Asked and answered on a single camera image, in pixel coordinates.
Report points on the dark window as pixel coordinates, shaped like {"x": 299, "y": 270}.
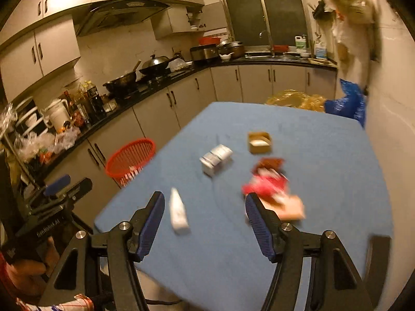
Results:
{"x": 266, "y": 9}

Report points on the range hood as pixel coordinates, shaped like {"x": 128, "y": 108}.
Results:
{"x": 123, "y": 13}

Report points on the clear plastic bags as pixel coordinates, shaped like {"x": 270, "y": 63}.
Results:
{"x": 48, "y": 144}

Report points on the white bowl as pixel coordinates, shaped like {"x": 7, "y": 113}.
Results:
{"x": 225, "y": 57}

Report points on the red plastic basket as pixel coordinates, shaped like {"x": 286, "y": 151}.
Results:
{"x": 129, "y": 162}

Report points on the metal pot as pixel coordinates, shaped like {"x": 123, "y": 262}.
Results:
{"x": 233, "y": 50}

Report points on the yellow plastic bag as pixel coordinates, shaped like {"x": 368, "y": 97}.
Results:
{"x": 295, "y": 100}

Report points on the white jug green label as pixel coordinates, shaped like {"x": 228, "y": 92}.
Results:
{"x": 301, "y": 43}

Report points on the person's left hand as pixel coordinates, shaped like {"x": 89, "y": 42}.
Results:
{"x": 32, "y": 273}

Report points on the metal dish rack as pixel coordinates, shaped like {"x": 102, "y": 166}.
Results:
{"x": 29, "y": 120}

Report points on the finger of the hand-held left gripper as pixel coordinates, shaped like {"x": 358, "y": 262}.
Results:
{"x": 81, "y": 189}
{"x": 56, "y": 184}

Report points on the beige wall cabinets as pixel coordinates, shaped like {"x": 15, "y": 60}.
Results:
{"x": 58, "y": 48}

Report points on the white printed carton box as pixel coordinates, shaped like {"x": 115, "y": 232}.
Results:
{"x": 215, "y": 160}

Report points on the red plastic basin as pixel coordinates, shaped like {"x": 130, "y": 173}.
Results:
{"x": 280, "y": 48}

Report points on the dark red packet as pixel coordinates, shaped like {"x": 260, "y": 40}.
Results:
{"x": 269, "y": 165}

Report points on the wok with metal lid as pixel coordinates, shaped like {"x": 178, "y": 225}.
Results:
{"x": 157, "y": 63}

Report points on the bottle with blue label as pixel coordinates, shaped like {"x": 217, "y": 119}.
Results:
{"x": 321, "y": 50}

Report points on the beige base cabinets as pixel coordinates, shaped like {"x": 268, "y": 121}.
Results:
{"x": 155, "y": 116}

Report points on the red colander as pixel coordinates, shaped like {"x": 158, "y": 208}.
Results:
{"x": 210, "y": 40}

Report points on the black kitchen countertop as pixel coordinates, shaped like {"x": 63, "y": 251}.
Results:
{"x": 155, "y": 86}

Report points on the silver rectangular pan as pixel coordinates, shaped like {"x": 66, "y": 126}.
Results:
{"x": 204, "y": 53}

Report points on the white tube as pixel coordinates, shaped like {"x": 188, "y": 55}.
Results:
{"x": 179, "y": 212}

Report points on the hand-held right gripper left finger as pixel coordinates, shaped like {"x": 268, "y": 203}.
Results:
{"x": 150, "y": 230}

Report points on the orange-tan packet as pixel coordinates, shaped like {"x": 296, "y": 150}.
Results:
{"x": 288, "y": 209}

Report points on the row of condiment bottles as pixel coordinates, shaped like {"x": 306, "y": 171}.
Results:
{"x": 86, "y": 103}

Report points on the metal faucet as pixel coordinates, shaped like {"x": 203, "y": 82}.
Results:
{"x": 267, "y": 42}

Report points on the brown cardboard box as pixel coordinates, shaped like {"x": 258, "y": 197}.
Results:
{"x": 259, "y": 142}

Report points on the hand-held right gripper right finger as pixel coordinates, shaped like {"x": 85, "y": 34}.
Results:
{"x": 261, "y": 230}

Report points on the black wok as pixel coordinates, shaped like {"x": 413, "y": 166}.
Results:
{"x": 121, "y": 82}

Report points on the blue plastic bag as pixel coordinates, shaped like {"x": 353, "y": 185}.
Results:
{"x": 348, "y": 102}

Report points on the white electric kettle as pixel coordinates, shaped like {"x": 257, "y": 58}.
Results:
{"x": 58, "y": 115}

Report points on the hanging plastic bags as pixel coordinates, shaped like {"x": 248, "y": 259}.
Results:
{"x": 351, "y": 16}

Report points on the blue table cover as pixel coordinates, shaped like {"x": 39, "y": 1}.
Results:
{"x": 308, "y": 142}

